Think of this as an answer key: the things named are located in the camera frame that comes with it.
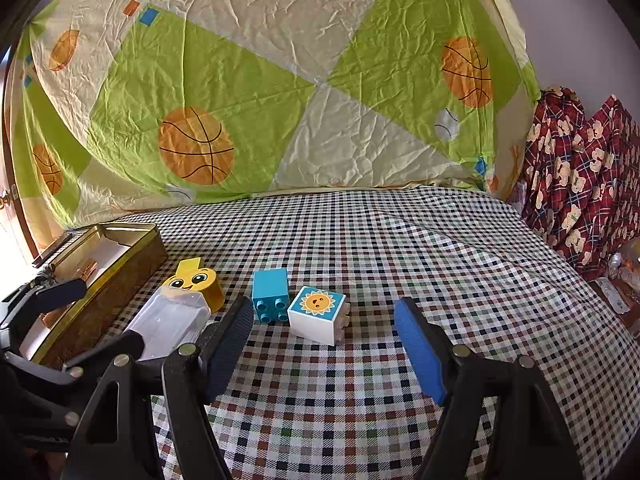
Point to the white paper liner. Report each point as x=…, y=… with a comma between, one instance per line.
x=112, y=250

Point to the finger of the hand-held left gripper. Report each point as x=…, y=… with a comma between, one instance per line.
x=107, y=350
x=55, y=294

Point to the red plaid teddy bear cloth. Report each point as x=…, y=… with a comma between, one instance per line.
x=575, y=185

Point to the gold rectangular tin box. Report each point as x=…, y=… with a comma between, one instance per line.
x=120, y=282

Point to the yellow smiling face block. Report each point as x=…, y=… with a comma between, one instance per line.
x=200, y=287

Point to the checkered tablecloth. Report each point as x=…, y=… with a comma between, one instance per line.
x=400, y=250

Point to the white plastic device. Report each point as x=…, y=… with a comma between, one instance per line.
x=614, y=296

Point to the clear plastic box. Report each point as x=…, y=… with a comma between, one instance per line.
x=165, y=322

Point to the blue toy building block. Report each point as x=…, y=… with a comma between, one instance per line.
x=270, y=287

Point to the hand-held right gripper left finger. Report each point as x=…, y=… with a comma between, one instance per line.
x=230, y=345

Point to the brown wooden door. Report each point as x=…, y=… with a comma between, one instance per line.
x=14, y=170

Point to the plain yellow cube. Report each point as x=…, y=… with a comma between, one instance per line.
x=191, y=265

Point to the green basketball print bedsheet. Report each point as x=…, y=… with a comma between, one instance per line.
x=300, y=35

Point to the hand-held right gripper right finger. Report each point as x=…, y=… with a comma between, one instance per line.
x=422, y=350

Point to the dark mobile phone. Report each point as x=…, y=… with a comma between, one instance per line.
x=50, y=251

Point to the white sun picture block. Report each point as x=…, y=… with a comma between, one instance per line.
x=317, y=310

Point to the brass door knob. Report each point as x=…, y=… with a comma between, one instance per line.
x=4, y=202

